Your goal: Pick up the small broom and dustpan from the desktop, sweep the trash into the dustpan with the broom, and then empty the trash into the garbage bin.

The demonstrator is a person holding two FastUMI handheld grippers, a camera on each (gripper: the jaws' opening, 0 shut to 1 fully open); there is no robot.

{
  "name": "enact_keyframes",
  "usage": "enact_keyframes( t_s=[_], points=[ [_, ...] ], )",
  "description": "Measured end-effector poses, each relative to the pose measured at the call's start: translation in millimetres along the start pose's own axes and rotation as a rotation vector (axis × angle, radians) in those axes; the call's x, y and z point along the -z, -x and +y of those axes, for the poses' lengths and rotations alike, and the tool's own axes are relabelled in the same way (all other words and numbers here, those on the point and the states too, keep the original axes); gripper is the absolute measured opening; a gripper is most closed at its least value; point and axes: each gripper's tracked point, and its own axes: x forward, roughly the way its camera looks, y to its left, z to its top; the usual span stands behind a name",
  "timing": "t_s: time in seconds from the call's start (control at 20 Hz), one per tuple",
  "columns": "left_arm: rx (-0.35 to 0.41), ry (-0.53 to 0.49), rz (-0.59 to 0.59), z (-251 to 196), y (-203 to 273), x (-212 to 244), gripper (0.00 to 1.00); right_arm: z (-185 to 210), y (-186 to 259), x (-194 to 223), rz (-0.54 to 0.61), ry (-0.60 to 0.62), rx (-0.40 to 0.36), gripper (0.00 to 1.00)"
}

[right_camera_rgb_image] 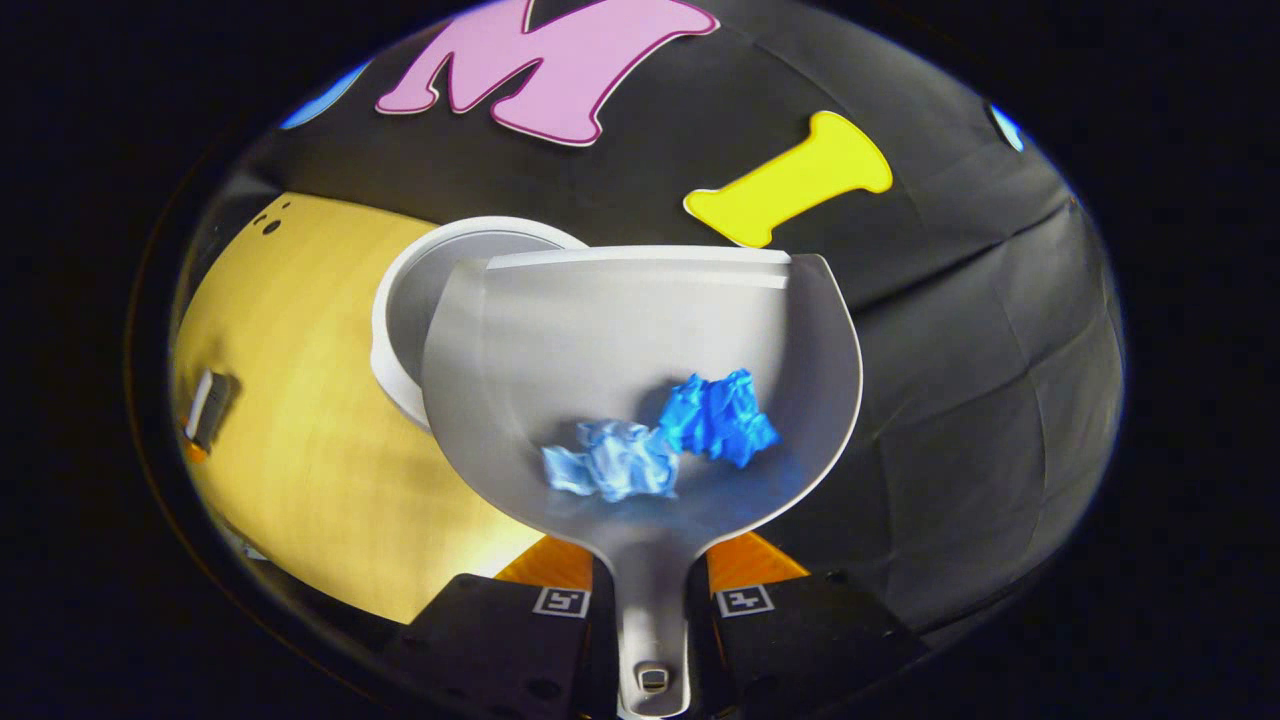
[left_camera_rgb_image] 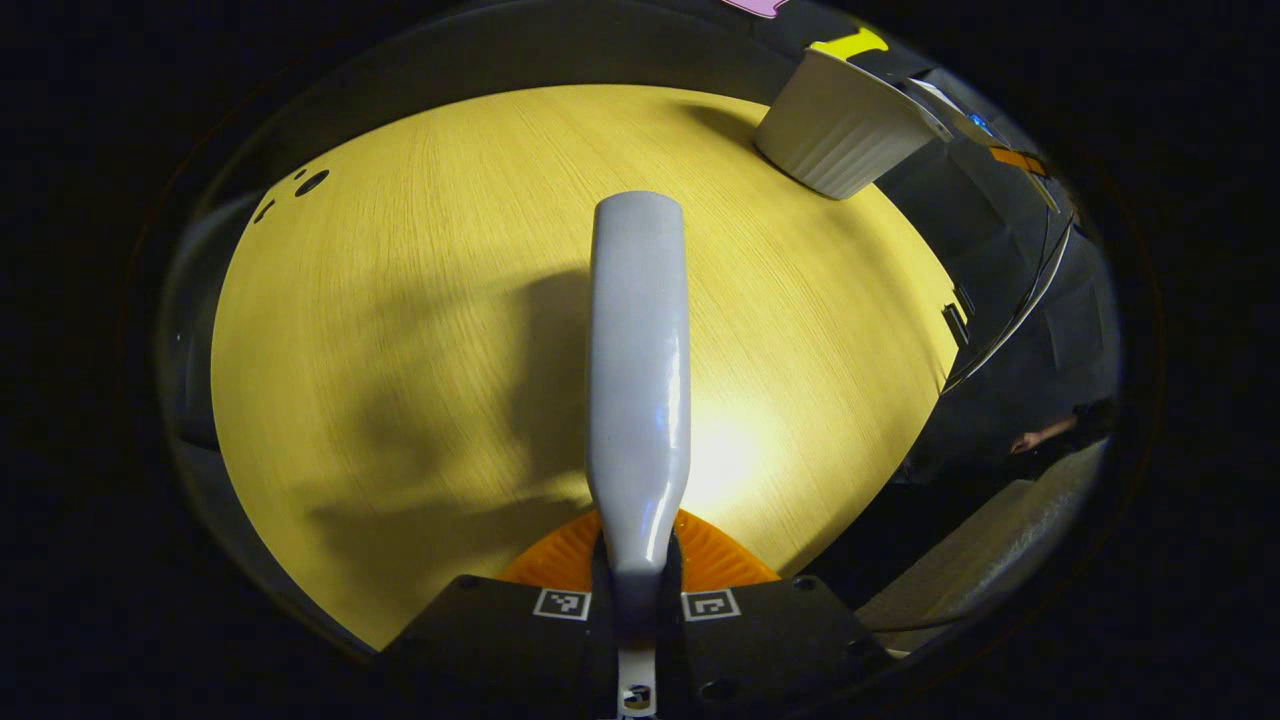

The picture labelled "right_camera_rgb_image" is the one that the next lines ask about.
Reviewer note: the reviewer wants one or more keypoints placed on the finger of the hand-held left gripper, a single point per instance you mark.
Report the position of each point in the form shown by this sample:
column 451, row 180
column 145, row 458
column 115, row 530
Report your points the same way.
column 194, row 452

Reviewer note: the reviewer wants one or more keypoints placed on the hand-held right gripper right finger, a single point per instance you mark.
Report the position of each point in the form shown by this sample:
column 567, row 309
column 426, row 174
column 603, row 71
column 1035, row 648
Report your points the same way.
column 810, row 640

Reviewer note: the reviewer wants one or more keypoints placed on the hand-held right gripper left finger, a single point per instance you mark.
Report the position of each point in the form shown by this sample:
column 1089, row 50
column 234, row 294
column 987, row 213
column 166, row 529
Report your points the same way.
column 490, row 640

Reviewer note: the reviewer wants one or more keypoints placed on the small grey broom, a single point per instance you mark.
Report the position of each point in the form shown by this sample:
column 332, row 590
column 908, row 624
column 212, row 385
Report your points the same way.
column 212, row 408

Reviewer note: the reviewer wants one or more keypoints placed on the light blue paper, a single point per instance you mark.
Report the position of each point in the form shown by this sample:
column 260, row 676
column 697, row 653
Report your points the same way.
column 615, row 462

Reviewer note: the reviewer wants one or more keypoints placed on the white ribbed garbage bin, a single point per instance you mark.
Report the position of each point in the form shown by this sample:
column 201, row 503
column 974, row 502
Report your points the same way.
column 410, row 300

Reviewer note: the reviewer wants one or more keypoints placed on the grey dustpan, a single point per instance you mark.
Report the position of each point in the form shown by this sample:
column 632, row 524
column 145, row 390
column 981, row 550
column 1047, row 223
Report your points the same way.
column 560, row 340

